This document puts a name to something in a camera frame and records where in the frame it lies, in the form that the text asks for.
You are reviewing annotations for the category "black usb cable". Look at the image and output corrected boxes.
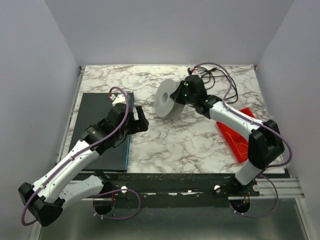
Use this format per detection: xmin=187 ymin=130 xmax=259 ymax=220
xmin=197 ymin=66 xmax=239 ymax=104

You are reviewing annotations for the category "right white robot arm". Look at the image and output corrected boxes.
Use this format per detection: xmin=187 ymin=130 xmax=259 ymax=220
xmin=170 ymin=75 xmax=285 ymax=186

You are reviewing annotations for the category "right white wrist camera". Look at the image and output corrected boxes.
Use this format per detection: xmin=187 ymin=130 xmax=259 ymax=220
xmin=187 ymin=67 xmax=199 ymax=76

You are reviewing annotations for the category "aluminium rail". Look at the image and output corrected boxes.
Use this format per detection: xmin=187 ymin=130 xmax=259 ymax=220
xmin=256 ymin=178 xmax=305 ymax=199

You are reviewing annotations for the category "thin yellow wire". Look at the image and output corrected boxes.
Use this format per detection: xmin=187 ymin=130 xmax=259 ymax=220
xmin=224 ymin=131 xmax=249 ymax=157

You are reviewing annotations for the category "black flat box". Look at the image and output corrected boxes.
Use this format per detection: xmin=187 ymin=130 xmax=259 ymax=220
xmin=68 ymin=92 xmax=130 ymax=173

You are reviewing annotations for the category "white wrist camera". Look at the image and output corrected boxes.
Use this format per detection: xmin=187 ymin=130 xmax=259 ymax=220
xmin=187 ymin=67 xmax=199 ymax=76
xmin=109 ymin=93 xmax=126 ymax=107

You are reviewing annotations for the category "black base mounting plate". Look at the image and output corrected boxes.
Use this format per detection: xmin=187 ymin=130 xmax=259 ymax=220
xmin=98 ymin=172 xmax=260 ymax=208

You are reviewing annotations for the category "red plastic tray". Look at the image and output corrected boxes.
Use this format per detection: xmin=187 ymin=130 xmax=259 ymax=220
xmin=210 ymin=103 xmax=255 ymax=164

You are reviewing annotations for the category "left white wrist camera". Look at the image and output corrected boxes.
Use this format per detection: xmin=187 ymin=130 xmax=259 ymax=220
xmin=109 ymin=93 xmax=126 ymax=107

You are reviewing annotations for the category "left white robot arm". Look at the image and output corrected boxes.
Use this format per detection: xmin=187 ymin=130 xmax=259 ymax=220
xmin=18 ymin=103 xmax=149 ymax=227

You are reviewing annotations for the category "grey cable spool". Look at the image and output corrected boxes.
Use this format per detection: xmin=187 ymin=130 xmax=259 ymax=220
xmin=155 ymin=78 xmax=185 ymax=119

